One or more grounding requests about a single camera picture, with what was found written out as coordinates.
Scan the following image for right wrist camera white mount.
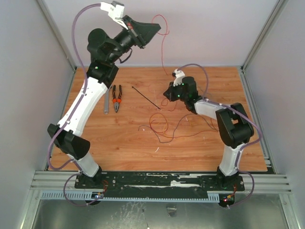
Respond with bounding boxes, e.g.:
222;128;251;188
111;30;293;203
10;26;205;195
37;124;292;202
172;69;185;87

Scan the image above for orange black pliers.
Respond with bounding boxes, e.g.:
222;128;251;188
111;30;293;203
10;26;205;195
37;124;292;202
112;85;122;113

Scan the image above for grey slotted cable duct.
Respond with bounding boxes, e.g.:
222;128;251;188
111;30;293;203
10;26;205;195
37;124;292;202
41;190;220;203

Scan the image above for black zip tie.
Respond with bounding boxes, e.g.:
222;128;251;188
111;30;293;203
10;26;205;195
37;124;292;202
132;86;161;110

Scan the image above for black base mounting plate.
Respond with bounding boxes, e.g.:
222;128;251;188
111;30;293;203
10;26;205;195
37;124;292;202
74;171;245;198

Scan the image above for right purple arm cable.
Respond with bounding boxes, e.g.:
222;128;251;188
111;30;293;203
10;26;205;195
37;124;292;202
176;63;263;209

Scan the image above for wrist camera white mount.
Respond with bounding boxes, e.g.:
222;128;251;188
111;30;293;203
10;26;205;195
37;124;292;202
172;69;185;87
100;1;128;29

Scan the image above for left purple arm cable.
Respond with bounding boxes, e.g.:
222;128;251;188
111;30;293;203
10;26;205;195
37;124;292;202
46;3;103;207

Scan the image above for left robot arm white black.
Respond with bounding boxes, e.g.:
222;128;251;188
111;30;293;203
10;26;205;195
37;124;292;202
48;15;161;188

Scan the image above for silver adjustable wrench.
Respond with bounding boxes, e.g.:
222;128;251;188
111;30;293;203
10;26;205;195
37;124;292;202
103;87;112;115

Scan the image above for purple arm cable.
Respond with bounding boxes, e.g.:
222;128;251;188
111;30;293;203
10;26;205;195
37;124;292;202
46;3;103;207
176;63;263;209

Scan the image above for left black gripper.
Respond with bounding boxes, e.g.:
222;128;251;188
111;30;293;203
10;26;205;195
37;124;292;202
107;15;161;63

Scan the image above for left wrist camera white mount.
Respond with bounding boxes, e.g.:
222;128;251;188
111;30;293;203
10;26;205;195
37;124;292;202
100;1;128;29

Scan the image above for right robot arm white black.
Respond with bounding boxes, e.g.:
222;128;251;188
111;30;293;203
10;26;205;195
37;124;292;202
163;76;254;190

